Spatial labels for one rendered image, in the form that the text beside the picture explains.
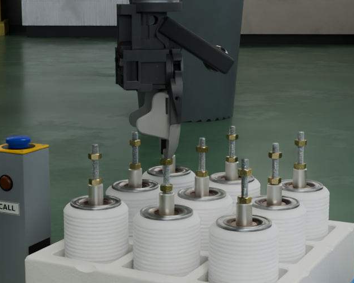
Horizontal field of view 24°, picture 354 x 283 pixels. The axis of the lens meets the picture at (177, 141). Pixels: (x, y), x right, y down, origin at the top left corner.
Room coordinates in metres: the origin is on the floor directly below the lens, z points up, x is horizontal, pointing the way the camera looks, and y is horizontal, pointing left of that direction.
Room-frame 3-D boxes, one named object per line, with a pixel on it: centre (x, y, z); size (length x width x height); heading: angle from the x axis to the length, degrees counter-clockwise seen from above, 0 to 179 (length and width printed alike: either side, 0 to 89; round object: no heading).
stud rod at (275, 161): (1.17, -0.14, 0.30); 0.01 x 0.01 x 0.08
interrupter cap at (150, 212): (1.12, 0.01, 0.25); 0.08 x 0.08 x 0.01
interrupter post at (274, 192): (1.17, -0.14, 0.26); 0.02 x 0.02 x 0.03
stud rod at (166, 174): (1.12, 0.01, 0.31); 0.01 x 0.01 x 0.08
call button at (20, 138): (1.29, 0.25, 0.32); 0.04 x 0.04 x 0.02
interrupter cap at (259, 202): (1.17, -0.14, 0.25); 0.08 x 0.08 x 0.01
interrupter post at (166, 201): (1.12, 0.01, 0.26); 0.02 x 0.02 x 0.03
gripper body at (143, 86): (1.11, 0.04, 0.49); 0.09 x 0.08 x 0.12; 103
